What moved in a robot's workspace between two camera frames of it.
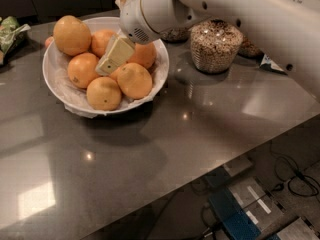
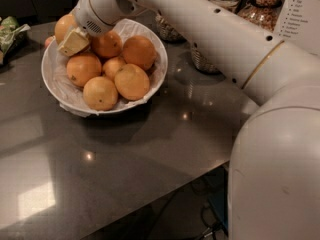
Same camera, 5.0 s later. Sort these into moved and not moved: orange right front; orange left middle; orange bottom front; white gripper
Moved: white gripper
Not moved: orange bottom front; orange right front; orange left middle
